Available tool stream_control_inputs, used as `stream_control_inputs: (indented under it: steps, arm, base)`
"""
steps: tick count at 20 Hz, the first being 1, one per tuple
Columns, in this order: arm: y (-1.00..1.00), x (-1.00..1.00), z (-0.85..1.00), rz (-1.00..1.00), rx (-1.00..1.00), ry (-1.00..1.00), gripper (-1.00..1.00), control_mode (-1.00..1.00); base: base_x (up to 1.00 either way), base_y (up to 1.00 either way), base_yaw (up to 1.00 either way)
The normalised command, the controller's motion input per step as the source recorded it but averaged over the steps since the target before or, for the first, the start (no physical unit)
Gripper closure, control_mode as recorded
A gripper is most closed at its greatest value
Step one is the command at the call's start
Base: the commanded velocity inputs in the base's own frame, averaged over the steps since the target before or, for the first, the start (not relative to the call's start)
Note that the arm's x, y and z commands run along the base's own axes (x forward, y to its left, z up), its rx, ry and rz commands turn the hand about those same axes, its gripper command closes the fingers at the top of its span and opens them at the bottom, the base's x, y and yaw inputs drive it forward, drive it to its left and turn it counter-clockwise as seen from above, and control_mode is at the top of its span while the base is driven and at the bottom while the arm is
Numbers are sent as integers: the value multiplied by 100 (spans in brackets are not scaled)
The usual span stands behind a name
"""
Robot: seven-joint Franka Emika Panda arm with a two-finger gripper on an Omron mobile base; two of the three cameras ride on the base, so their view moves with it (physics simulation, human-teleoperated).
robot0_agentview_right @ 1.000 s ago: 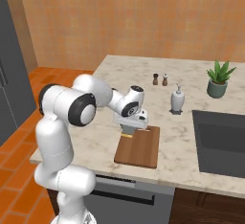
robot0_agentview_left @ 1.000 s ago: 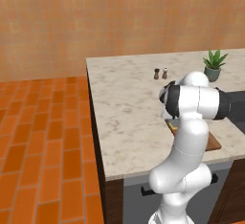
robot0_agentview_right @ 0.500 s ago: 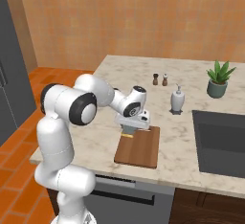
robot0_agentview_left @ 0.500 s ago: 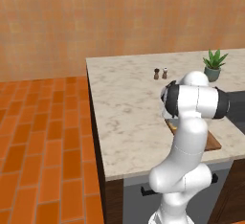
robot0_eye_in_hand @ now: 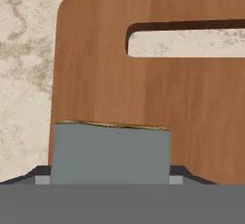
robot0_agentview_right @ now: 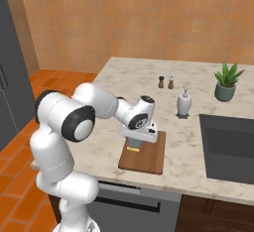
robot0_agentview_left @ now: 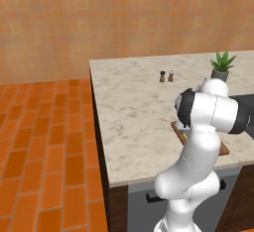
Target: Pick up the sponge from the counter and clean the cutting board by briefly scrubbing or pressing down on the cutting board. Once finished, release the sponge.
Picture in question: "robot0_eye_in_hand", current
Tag grey sponge with yellow top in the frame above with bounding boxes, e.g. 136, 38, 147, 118
50, 120, 171, 186

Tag brown wooden cutting board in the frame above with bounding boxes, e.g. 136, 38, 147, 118
47, 0, 245, 186

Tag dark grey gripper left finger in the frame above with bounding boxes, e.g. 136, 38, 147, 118
0, 165, 53, 186

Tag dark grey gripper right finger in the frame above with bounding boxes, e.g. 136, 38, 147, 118
167, 165, 219, 186

